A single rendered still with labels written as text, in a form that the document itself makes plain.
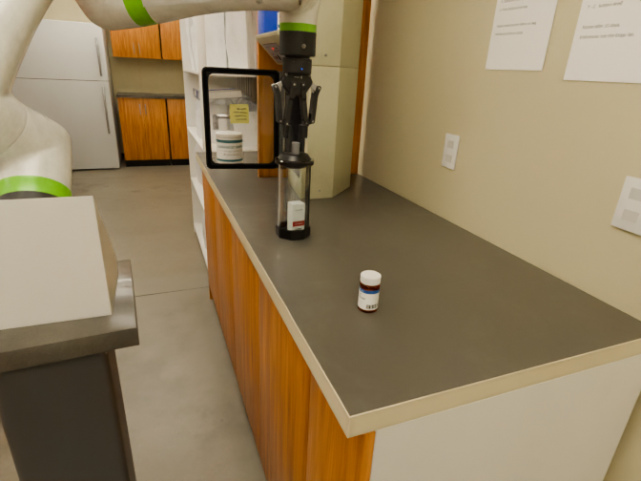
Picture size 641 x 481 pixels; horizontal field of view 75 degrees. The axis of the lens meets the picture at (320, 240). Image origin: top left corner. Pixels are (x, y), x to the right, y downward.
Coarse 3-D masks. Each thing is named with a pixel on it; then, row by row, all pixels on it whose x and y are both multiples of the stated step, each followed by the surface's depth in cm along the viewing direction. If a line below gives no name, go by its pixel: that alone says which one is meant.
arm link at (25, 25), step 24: (0, 0) 72; (24, 0) 75; (48, 0) 79; (0, 24) 72; (24, 24) 75; (0, 48) 72; (24, 48) 76; (0, 72) 72; (0, 96) 72; (0, 120) 72; (24, 120) 76; (0, 144) 74
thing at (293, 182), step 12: (288, 168) 113; (300, 168) 114; (288, 180) 115; (300, 180) 115; (288, 192) 116; (300, 192) 116; (288, 204) 117; (300, 204) 118; (288, 216) 118; (300, 216) 119; (288, 228) 120; (300, 228) 120
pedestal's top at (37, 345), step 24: (120, 264) 101; (120, 288) 91; (120, 312) 82; (0, 336) 73; (24, 336) 74; (48, 336) 74; (72, 336) 74; (96, 336) 75; (120, 336) 77; (0, 360) 70; (24, 360) 71; (48, 360) 73
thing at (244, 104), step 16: (208, 80) 164; (224, 80) 165; (240, 80) 167; (256, 80) 168; (272, 80) 169; (224, 96) 167; (240, 96) 169; (256, 96) 170; (272, 96) 172; (224, 112) 170; (240, 112) 171; (256, 112) 172; (272, 112) 174; (224, 128) 172; (240, 128) 173; (256, 128) 175; (272, 128) 176; (224, 144) 174; (240, 144) 176; (256, 144) 177; (272, 144) 179; (224, 160) 177; (240, 160) 178; (256, 160) 180; (272, 160) 181
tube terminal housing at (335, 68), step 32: (320, 0) 136; (352, 0) 145; (320, 32) 139; (352, 32) 150; (320, 64) 143; (352, 64) 156; (320, 96) 147; (352, 96) 163; (320, 128) 151; (352, 128) 169; (320, 160) 156; (320, 192) 161
